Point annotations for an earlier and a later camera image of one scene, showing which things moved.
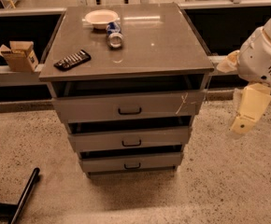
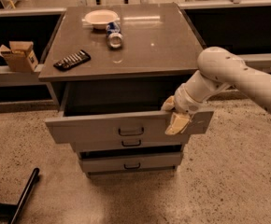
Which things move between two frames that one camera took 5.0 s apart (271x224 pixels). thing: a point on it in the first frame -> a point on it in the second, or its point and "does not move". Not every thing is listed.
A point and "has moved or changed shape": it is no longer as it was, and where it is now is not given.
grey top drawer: x=107 y=108 has moved or changed shape
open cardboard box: x=19 y=56 does not move
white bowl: x=100 y=19 does not move
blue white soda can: x=114 y=35 does not move
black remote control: x=72 y=61 does not move
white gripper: x=261 y=60 -> x=183 y=104
